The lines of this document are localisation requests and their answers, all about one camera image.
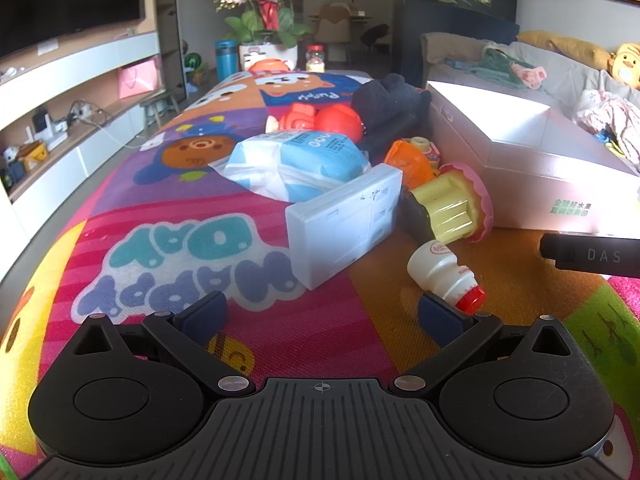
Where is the green cloth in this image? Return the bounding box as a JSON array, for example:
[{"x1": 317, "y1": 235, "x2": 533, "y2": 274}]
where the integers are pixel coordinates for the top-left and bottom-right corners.
[{"x1": 477, "y1": 44, "x2": 527, "y2": 87}]

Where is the pink cardboard box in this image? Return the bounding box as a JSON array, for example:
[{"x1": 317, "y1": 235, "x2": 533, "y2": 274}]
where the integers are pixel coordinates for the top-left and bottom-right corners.
[{"x1": 425, "y1": 80, "x2": 640, "y2": 239}]

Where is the beige dining chair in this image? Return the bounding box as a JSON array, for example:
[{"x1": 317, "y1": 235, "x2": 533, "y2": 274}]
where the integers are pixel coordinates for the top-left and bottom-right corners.
[{"x1": 314, "y1": 3, "x2": 352, "y2": 61}]

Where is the red orange toy camera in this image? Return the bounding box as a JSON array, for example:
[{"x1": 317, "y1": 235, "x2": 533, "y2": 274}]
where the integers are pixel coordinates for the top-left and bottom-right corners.
[{"x1": 384, "y1": 137, "x2": 442, "y2": 192}]

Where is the yellow pink cupcake toy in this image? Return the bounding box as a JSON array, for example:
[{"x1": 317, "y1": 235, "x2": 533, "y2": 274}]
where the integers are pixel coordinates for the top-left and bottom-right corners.
[{"x1": 412, "y1": 161, "x2": 497, "y2": 244}]

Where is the black plush toy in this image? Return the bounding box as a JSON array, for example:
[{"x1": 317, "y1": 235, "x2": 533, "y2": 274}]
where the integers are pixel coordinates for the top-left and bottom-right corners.
[{"x1": 350, "y1": 73, "x2": 432, "y2": 157}]

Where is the dark dining chair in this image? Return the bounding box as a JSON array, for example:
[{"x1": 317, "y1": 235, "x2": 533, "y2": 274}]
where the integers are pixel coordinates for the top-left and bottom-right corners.
[{"x1": 359, "y1": 23, "x2": 392, "y2": 54}]

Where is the white plastic case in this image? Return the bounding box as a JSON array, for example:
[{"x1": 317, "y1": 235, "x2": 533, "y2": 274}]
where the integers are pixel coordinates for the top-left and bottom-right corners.
[{"x1": 285, "y1": 162, "x2": 404, "y2": 291}]

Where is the blue water bottle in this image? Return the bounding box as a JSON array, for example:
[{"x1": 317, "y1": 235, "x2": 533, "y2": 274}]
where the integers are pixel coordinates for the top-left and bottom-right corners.
[{"x1": 215, "y1": 39, "x2": 239, "y2": 83}]

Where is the grey sofa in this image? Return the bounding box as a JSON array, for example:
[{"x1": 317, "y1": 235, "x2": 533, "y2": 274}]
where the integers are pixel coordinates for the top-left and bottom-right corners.
[{"x1": 421, "y1": 30, "x2": 640, "y2": 181}]

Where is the yellow chick plush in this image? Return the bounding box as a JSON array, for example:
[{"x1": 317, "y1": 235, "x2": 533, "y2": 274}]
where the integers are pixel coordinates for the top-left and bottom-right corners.
[{"x1": 607, "y1": 42, "x2": 640, "y2": 92}]

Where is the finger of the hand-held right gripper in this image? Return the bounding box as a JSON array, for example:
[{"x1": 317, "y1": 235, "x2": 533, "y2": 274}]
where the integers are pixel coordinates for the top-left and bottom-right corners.
[{"x1": 539, "y1": 232, "x2": 640, "y2": 279}]

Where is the white wooden shelf unit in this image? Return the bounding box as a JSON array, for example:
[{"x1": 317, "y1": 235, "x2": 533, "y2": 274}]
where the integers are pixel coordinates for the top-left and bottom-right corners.
[{"x1": 0, "y1": 0, "x2": 189, "y2": 241}]

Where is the red toy figure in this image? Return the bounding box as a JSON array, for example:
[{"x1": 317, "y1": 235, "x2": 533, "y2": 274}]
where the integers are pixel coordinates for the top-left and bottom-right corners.
[{"x1": 265, "y1": 103, "x2": 322, "y2": 134}]

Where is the pink orchid in white pot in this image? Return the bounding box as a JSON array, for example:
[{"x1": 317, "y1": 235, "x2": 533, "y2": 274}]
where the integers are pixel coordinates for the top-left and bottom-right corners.
[{"x1": 215, "y1": 0, "x2": 313, "y2": 69}]

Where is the white power strip with cables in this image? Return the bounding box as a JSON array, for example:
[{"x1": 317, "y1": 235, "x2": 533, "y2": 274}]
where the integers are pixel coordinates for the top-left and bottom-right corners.
[{"x1": 66, "y1": 99, "x2": 110, "y2": 127}]

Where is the blue wet wipes pack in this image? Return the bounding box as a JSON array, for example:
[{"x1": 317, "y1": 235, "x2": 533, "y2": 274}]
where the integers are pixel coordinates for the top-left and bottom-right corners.
[{"x1": 220, "y1": 129, "x2": 372, "y2": 202}]

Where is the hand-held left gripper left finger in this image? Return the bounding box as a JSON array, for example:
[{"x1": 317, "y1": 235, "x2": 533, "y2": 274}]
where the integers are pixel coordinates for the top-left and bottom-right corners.
[{"x1": 69, "y1": 290, "x2": 256, "y2": 398}]

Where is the pink pig print cloth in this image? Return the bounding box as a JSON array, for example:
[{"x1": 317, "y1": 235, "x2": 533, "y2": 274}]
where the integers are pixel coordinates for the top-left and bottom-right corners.
[{"x1": 509, "y1": 62, "x2": 549, "y2": 92}]

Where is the colourful cartoon table mat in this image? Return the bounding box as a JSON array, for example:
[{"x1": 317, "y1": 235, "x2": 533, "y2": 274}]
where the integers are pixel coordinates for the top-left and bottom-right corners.
[{"x1": 0, "y1": 69, "x2": 640, "y2": 480}]

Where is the yellow cushion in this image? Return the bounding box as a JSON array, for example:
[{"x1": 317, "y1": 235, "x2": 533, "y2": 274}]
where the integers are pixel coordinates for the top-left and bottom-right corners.
[{"x1": 516, "y1": 29, "x2": 612, "y2": 69}]

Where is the pink paper bag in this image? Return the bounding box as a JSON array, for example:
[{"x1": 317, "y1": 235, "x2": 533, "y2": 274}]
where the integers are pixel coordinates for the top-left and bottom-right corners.
[{"x1": 118, "y1": 57, "x2": 163, "y2": 100}]

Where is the pink white clothes pile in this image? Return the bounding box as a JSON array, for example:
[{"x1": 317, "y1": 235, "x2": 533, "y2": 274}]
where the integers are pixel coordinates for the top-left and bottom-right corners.
[{"x1": 574, "y1": 88, "x2": 640, "y2": 162}]

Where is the white bottle with red cap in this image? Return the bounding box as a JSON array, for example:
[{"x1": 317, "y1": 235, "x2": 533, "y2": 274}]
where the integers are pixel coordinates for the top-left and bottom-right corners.
[{"x1": 406, "y1": 240, "x2": 487, "y2": 316}]

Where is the yellow toy truck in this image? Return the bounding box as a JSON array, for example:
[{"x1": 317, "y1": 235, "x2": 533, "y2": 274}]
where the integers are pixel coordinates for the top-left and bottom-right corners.
[{"x1": 16, "y1": 142, "x2": 49, "y2": 167}]

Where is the wooden stool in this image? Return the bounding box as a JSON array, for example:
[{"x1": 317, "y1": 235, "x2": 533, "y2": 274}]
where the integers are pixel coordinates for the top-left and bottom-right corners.
[{"x1": 139, "y1": 90, "x2": 182, "y2": 129}]

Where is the red round toy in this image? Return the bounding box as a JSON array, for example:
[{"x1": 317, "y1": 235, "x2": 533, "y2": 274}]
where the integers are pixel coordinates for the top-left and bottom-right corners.
[{"x1": 315, "y1": 106, "x2": 364, "y2": 144}]

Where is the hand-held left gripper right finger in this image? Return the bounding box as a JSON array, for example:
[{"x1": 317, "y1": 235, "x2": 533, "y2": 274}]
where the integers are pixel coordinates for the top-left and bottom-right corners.
[{"x1": 391, "y1": 293, "x2": 584, "y2": 395}]

